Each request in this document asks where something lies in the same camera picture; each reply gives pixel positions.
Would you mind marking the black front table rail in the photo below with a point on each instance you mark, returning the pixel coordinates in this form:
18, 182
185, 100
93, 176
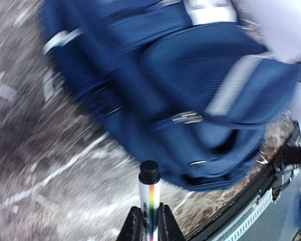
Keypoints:
266, 178

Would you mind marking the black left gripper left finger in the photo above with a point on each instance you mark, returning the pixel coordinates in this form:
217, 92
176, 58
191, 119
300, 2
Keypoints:
132, 229

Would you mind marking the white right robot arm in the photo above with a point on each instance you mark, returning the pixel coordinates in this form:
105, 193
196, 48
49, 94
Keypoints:
287, 155

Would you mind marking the black marker pen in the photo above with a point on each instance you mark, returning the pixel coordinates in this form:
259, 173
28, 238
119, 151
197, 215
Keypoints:
149, 190

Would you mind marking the navy blue student backpack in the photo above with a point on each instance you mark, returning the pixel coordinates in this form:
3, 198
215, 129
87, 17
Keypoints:
196, 99

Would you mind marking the white cable duct strip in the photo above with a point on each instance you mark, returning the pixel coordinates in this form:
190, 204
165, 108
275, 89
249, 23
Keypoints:
246, 219

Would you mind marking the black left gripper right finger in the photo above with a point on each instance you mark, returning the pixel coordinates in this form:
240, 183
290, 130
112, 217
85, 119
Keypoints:
168, 229

